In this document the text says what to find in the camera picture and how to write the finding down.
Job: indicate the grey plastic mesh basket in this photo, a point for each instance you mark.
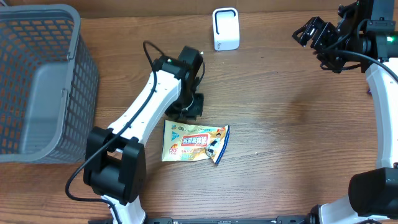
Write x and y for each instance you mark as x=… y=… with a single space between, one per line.
x=49 y=85

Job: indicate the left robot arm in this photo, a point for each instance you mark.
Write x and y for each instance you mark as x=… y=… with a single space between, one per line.
x=115 y=157

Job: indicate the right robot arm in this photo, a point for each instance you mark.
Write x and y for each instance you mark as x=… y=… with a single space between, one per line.
x=365 y=38

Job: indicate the yellow snack chip bag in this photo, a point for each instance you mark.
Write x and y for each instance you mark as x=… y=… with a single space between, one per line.
x=188 y=142

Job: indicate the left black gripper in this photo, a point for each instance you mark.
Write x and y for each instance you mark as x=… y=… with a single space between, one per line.
x=193 y=114

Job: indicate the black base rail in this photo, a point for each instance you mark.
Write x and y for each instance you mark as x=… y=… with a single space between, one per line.
x=298 y=219

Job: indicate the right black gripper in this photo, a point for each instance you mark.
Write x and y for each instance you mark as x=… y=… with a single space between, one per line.
x=317 y=22

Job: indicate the white barcode scanner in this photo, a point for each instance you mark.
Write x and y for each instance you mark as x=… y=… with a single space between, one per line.
x=226 y=34

